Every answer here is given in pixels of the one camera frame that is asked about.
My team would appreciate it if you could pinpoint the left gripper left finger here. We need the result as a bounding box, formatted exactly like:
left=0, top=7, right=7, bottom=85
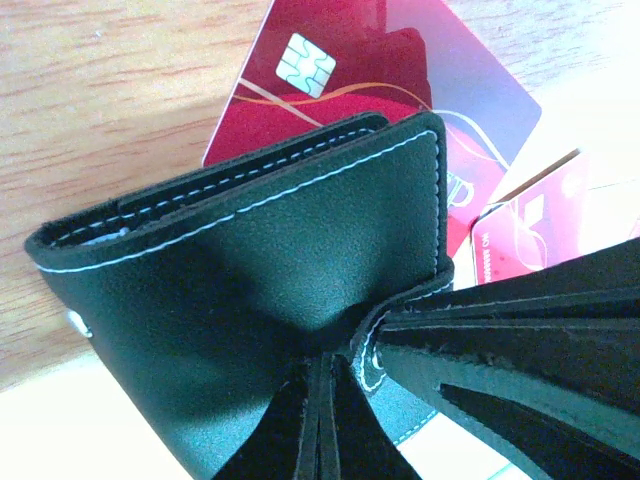
left=215, top=359, right=320, bottom=479

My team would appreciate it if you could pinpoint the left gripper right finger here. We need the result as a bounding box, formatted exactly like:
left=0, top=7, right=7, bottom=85
left=319, top=355, right=419, bottom=479

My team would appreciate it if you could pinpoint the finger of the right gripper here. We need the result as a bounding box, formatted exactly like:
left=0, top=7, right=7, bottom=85
left=377, top=318, right=639, bottom=479
left=386, top=239, right=639, bottom=320

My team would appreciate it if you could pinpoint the black leather card holder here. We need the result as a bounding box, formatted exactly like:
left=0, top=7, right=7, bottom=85
left=24, top=112, right=452, bottom=479

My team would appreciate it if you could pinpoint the red card centre pile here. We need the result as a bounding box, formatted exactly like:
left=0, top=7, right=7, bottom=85
left=471, top=152, right=639, bottom=285

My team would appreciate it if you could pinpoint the red VIP card centre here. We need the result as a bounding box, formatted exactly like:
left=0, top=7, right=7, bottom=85
left=203, top=0, right=541, bottom=253

